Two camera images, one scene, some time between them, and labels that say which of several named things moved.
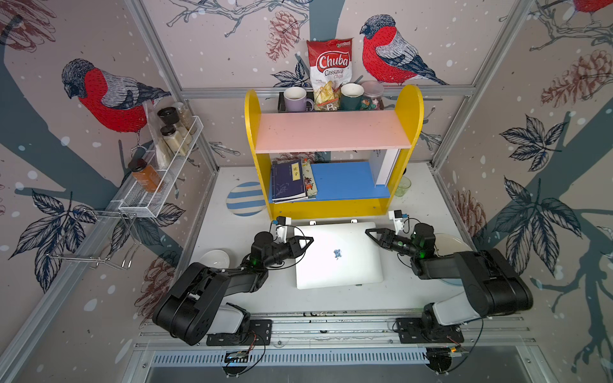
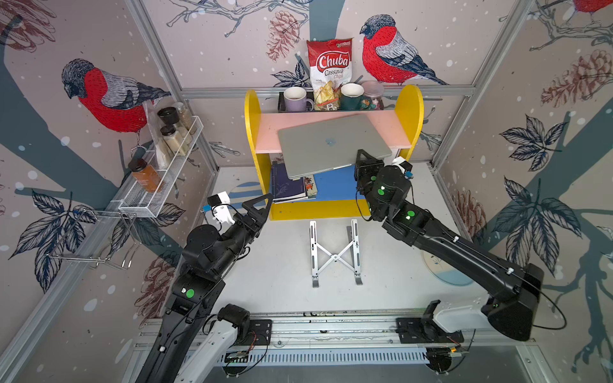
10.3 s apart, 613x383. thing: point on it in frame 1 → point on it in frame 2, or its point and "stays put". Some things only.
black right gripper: (386, 239) → (362, 169)
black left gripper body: (279, 253) → (250, 230)
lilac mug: (296, 100) stays put
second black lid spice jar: (174, 140) stays put
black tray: (282, 108) stays put
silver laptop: (342, 254) → (322, 146)
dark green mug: (350, 96) stays put
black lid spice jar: (169, 115) stays put
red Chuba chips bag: (330, 65) stays put
